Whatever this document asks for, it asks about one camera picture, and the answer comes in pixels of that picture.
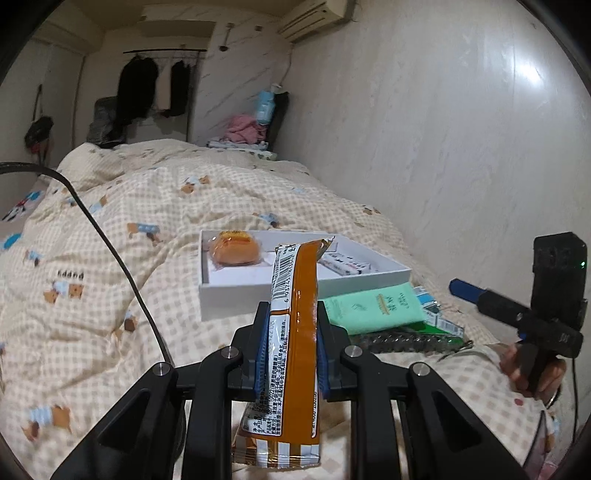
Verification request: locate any green striped packet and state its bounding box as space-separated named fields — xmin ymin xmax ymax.
xmin=397 ymin=323 xmax=465 ymax=344

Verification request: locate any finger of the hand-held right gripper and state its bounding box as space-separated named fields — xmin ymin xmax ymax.
xmin=449 ymin=278 xmax=532 ymax=324

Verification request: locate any black clothes rack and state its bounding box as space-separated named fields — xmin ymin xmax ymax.
xmin=124 ymin=47 xmax=208 ymax=144

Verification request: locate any light blue wipes pack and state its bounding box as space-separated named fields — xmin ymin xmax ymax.
xmin=255 ymin=90 xmax=277 ymax=125

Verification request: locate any orange snack bar packet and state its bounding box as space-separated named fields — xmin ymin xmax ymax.
xmin=231 ymin=239 xmax=337 ymax=469

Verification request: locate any black hanging garment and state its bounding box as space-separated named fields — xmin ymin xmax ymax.
xmin=161 ymin=60 xmax=191 ymax=118

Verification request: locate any cartoon print bed sheet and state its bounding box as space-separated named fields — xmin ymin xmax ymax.
xmin=0 ymin=187 xmax=47 ymax=223

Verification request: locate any grey white snack packet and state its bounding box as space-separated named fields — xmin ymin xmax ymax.
xmin=318 ymin=251 xmax=375 ymax=276

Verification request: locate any white cardboard box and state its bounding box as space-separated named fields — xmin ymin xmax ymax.
xmin=199 ymin=229 xmax=413 ymax=323

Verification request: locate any black hanging jacket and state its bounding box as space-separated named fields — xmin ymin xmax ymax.
xmin=115 ymin=55 xmax=159 ymax=126

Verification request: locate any packaged round bread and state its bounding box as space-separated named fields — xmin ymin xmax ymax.
xmin=209 ymin=231 xmax=263 ymax=268

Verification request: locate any pink clothes pile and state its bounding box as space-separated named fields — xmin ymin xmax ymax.
xmin=225 ymin=114 xmax=269 ymax=145

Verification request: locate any air conditioner power cord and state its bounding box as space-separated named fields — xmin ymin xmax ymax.
xmin=277 ymin=41 xmax=297 ymax=89

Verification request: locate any dark hair claw clip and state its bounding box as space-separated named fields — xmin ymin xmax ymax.
xmin=348 ymin=335 xmax=472 ymax=356

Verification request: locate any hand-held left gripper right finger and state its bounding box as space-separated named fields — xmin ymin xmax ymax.
xmin=316 ymin=300 xmax=532 ymax=480

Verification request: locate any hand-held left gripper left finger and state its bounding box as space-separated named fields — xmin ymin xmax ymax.
xmin=48 ymin=301 xmax=271 ymax=480

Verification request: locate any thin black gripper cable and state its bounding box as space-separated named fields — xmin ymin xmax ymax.
xmin=569 ymin=355 xmax=579 ymax=439

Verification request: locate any white air conditioner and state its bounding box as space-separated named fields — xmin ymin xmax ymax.
xmin=277 ymin=0 xmax=354 ymax=43

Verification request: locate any folded heart print cloth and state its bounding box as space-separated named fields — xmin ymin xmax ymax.
xmin=207 ymin=138 xmax=278 ymax=161

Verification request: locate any person's right hand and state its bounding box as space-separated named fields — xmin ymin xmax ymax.
xmin=501 ymin=344 xmax=568 ymax=402

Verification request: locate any green cream tube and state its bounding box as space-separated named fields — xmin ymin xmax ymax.
xmin=321 ymin=282 xmax=428 ymax=336

